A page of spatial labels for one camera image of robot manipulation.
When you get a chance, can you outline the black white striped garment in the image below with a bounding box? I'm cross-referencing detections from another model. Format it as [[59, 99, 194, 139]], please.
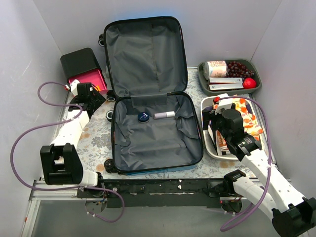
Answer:
[[208, 123, 231, 157]]

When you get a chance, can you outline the white floral cloth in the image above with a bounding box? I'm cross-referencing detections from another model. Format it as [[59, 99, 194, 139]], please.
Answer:
[[212, 95, 264, 143]]

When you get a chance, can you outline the orange bunny towel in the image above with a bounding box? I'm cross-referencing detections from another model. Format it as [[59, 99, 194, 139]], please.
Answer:
[[215, 131, 230, 156]]

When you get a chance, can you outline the black pink mini drawer chest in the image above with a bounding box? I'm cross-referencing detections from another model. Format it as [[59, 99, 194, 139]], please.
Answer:
[[60, 47, 108, 94]]

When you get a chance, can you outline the grey cosmetic tube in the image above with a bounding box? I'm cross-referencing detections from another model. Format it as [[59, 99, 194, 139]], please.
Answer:
[[153, 111, 175, 119]]

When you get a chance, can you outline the blue fish-print kids suitcase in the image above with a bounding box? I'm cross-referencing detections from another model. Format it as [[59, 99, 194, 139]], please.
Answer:
[[103, 16, 203, 173]]

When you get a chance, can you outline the navy round cosmetic jar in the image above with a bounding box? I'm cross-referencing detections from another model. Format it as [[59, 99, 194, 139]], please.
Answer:
[[137, 112, 150, 123]]

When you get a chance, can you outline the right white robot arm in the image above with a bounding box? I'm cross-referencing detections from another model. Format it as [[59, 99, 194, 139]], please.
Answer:
[[201, 107, 316, 237]]

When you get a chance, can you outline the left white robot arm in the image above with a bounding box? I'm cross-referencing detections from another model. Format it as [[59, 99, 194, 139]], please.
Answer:
[[40, 82, 105, 198]]

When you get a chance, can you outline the white plastic basin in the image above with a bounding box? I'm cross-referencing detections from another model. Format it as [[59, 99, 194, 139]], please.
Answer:
[[200, 96, 261, 161]]

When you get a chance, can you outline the lower white toothpaste box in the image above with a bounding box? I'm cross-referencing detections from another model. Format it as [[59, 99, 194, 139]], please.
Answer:
[[209, 83, 244, 91]]

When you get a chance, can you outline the white toothpaste box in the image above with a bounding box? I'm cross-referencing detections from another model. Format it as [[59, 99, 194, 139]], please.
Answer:
[[208, 77, 243, 84], [209, 83, 244, 91]]

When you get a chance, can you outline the upper white toothpaste box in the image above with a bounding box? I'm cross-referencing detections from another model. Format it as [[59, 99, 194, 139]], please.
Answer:
[[208, 77, 243, 84]]

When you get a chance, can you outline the red apple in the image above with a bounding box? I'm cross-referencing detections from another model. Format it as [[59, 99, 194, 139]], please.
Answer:
[[243, 78, 257, 89]]

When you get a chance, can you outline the white pink tissue roll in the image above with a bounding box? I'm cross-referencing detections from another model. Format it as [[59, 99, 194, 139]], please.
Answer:
[[203, 61, 228, 79]]

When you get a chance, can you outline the dark red grape bunch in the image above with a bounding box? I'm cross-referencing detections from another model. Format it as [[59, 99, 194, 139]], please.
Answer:
[[226, 61, 255, 79]]

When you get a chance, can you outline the floral patterned table mat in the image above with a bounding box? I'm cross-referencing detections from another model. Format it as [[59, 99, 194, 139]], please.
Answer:
[[46, 68, 275, 180]]

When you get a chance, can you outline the dark green plastic tray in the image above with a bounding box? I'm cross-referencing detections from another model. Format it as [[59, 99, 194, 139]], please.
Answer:
[[197, 59, 262, 96]]

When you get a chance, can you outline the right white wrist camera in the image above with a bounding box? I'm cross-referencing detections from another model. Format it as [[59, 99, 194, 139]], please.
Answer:
[[213, 93, 233, 115]]

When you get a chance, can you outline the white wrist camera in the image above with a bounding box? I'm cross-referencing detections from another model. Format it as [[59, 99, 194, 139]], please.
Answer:
[[213, 93, 233, 115], [65, 79, 80, 96]]

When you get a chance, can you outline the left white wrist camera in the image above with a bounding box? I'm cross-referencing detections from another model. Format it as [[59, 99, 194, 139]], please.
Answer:
[[65, 79, 80, 96]]

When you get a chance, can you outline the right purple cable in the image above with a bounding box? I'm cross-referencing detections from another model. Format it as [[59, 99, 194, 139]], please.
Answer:
[[217, 96, 273, 232]]

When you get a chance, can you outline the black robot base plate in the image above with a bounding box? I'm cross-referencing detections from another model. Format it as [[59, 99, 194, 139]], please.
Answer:
[[77, 178, 242, 213]]

